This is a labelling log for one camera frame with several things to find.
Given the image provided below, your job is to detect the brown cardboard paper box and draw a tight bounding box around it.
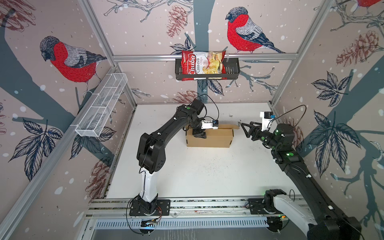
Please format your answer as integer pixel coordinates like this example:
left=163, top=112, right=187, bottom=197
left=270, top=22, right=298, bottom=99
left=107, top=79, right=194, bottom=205
left=186, top=124, right=240, bottom=148

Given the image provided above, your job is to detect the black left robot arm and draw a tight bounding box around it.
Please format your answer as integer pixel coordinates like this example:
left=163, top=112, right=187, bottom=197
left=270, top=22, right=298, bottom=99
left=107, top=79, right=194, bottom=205
left=137, top=99, right=207, bottom=213

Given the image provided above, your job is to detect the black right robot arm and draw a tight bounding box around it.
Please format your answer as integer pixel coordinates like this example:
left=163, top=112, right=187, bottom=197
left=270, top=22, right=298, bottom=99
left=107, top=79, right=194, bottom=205
left=241, top=122, right=363, bottom=240

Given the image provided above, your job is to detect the red cassava chips bag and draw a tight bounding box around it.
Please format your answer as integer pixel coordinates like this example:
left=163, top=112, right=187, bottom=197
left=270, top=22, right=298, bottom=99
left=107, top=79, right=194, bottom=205
left=181, top=51, right=226, bottom=75

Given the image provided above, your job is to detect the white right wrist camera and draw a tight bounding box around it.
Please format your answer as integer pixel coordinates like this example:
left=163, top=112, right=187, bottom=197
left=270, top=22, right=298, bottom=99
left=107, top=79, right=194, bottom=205
left=260, top=112, right=276, bottom=131

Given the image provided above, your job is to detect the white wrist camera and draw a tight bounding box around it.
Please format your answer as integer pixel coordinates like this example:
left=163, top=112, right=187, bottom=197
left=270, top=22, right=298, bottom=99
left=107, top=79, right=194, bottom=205
left=201, top=120, right=219, bottom=130
left=260, top=112, right=276, bottom=131

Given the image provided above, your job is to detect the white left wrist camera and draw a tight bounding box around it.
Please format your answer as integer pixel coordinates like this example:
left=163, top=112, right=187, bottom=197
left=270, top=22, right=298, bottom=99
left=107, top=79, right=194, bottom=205
left=201, top=120, right=219, bottom=130

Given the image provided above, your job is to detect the black wire wall basket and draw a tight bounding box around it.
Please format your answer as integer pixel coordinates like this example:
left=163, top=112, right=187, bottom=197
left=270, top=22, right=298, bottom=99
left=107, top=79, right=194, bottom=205
left=175, top=58, right=240, bottom=81

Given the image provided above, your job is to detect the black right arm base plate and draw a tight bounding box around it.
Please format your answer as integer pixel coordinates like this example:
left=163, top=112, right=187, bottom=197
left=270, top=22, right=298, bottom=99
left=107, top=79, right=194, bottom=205
left=246, top=198, right=283, bottom=215

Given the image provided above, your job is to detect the aluminium front rail frame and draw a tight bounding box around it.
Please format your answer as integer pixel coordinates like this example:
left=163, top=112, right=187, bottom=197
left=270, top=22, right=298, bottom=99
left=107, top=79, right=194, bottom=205
left=83, top=194, right=331, bottom=232

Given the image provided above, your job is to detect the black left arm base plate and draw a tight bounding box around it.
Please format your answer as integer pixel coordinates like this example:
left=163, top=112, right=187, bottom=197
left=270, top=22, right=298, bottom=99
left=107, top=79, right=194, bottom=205
left=128, top=199, right=171, bottom=217

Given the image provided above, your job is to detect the white mesh wall shelf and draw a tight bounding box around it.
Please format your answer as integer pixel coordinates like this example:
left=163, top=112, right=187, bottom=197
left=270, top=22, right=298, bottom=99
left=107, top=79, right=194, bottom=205
left=75, top=73, right=128, bottom=138

